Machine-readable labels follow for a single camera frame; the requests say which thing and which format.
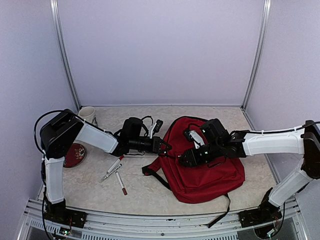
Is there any front aluminium rail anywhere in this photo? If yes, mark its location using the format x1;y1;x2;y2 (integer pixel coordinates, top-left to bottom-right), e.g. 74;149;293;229
13;198;311;240

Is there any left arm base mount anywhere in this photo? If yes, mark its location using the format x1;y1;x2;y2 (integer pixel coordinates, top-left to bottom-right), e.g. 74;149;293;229
44;208;87;229

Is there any left aluminium frame post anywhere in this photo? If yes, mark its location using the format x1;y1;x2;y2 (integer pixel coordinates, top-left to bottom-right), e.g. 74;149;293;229
49;0;82;111

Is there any right aluminium frame post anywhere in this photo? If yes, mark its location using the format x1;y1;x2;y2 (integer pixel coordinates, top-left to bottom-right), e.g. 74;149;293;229
241;0;272;112

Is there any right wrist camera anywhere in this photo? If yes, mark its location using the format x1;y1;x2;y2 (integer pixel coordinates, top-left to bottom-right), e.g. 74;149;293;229
183;129;205;149

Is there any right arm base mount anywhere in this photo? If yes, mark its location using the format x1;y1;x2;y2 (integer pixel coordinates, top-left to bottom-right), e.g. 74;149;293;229
238;208;282;228

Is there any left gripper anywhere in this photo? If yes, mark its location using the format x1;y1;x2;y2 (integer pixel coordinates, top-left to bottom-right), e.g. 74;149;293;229
129;136;173;154

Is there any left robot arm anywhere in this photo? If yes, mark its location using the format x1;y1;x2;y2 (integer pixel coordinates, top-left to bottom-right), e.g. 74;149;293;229
34;109;172;223

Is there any red patterned dish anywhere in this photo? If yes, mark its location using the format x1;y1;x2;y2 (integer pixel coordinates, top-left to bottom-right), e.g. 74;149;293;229
63;143;87;168

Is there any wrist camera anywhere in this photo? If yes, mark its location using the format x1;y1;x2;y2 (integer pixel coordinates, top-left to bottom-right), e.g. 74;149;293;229
183;129;205;149
147;119;163;139

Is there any white marker red cap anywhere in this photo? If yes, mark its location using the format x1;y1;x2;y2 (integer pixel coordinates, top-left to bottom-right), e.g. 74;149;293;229
106;155;124;174

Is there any red backpack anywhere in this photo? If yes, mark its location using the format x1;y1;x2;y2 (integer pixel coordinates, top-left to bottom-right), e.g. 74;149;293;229
141;115;246;228

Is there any white marker dark-red cap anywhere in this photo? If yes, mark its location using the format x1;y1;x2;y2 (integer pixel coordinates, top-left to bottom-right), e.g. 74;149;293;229
115;171;128;196

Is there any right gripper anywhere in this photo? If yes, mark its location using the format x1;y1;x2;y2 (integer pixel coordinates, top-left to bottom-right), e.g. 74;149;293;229
178;140;224;168

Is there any aluminium frame post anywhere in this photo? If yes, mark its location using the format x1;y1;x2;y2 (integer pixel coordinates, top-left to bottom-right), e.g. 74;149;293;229
241;0;272;112
49;0;82;111

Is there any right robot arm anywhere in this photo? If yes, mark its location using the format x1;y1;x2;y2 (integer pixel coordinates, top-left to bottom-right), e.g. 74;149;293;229
178;118;320;222

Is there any white marker black cap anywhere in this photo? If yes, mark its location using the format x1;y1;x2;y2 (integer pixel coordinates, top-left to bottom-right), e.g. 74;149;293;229
99;163;122;184

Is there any white ceramic mug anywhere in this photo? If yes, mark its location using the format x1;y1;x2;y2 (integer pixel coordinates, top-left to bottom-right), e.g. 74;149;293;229
78;106;98;127

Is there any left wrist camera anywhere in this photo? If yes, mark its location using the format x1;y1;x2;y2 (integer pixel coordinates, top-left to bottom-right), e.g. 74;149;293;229
147;119;163;139

